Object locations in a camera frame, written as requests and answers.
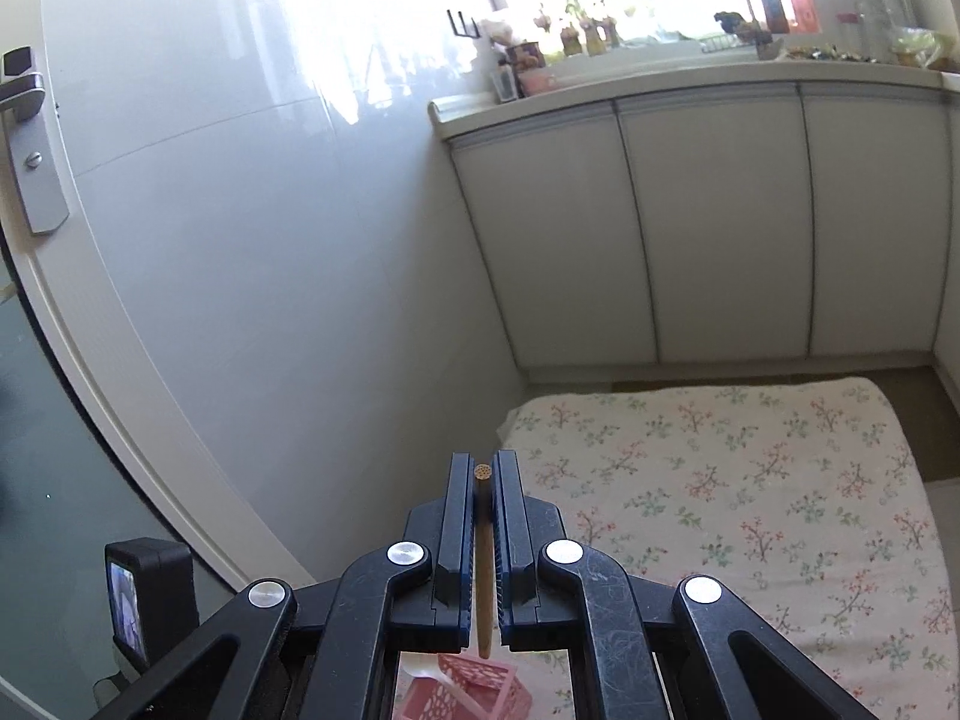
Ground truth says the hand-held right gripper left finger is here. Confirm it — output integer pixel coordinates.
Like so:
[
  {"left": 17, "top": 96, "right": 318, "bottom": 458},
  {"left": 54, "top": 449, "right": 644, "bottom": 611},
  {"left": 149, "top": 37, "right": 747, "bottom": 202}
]
[{"left": 94, "top": 454, "right": 476, "bottom": 720}]

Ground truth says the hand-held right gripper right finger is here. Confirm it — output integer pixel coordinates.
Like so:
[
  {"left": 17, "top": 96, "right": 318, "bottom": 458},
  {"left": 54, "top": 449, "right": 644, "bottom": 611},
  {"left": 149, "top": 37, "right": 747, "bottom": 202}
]
[{"left": 491, "top": 451, "right": 878, "bottom": 720}]

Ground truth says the wooden chopstick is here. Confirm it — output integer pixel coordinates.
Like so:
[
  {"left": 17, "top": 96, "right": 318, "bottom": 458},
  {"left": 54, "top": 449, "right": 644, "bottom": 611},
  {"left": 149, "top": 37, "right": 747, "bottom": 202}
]
[{"left": 474, "top": 463, "right": 497, "bottom": 661}]

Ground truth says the pink perforated basket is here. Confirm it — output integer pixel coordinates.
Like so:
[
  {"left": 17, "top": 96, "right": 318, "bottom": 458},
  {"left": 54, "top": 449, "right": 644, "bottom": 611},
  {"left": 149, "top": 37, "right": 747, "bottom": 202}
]
[{"left": 397, "top": 652, "right": 535, "bottom": 720}]

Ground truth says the white framed glass door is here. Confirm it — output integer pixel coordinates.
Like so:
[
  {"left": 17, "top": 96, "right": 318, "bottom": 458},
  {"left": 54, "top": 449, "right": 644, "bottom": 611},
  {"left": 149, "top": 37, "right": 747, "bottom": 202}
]
[{"left": 0, "top": 225, "right": 320, "bottom": 720}]

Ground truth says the white spoon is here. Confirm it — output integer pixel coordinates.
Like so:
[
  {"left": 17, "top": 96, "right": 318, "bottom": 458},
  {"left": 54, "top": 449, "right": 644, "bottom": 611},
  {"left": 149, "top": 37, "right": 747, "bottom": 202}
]
[{"left": 401, "top": 652, "right": 453, "bottom": 693}]

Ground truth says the floral blanket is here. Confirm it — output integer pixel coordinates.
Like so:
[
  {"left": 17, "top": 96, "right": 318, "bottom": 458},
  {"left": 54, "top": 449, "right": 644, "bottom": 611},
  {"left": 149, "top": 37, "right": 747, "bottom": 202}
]
[{"left": 496, "top": 377, "right": 960, "bottom": 720}]

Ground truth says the white cabinet door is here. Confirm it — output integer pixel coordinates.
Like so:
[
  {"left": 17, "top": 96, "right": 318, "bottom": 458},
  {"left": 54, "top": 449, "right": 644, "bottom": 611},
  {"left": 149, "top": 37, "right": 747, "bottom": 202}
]
[
  {"left": 800, "top": 82, "right": 960, "bottom": 358},
  {"left": 448, "top": 100, "right": 661, "bottom": 370},
  {"left": 616, "top": 86, "right": 815, "bottom": 365}
]

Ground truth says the white kitchen countertop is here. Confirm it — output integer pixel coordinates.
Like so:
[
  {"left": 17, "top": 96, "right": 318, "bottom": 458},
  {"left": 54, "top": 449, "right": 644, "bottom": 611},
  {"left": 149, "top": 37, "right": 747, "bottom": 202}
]
[{"left": 427, "top": 56, "right": 960, "bottom": 143}]

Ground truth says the green vegetable bag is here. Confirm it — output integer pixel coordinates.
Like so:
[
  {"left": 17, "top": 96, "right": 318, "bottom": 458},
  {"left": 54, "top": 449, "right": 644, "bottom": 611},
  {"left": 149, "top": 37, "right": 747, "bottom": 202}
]
[{"left": 892, "top": 26, "right": 948, "bottom": 70}]

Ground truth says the clear plastic bottle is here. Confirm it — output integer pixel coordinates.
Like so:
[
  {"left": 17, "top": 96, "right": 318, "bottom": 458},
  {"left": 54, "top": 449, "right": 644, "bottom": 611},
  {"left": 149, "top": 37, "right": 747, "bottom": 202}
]
[{"left": 881, "top": 0, "right": 913, "bottom": 53}]

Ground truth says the silver door handle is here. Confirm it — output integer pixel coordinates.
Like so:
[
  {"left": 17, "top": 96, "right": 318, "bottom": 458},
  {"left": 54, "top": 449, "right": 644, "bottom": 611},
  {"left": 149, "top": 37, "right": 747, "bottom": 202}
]
[{"left": 0, "top": 47, "right": 71, "bottom": 236}]

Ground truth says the wire dish rack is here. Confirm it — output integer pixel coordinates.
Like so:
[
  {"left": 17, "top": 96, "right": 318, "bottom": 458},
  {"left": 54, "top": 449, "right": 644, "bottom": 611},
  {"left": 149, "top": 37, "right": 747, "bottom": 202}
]
[{"left": 701, "top": 11, "right": 775, "bottom": 55}]

